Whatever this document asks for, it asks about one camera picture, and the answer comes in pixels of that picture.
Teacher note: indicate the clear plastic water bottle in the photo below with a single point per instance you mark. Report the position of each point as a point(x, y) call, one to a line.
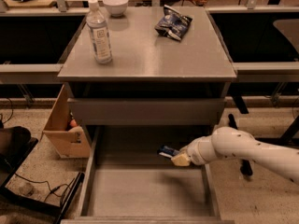
point(99, 34)

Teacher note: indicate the grey metal frame rail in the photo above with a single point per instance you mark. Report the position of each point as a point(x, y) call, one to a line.
point(29, 73)

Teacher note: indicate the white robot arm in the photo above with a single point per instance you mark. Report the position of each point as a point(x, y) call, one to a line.
point(227, 143)

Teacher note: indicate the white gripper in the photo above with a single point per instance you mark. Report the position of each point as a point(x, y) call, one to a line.
point(195, 153)

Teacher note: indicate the white ceramic bowl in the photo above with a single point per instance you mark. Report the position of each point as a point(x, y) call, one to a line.
point(115, 8)

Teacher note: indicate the open grey middle drawer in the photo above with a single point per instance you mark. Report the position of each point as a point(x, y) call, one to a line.
point(128, 182)

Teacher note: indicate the blue crumpled chip bag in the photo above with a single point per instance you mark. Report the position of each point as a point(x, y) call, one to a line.
point(173, 24)

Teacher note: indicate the closed grey top drawer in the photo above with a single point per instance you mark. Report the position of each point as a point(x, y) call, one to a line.
point(125, 111)

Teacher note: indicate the orange ball in box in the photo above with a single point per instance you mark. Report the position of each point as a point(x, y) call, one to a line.
point(73, 123)

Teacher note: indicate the dark object left floor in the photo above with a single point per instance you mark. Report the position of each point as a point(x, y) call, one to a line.
point(13, 144)

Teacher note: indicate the brown cardboard box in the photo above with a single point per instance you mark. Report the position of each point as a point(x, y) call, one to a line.
point(68, 142)

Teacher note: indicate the grey drawer cabinet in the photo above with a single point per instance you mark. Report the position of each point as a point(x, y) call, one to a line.
point(145, 65)

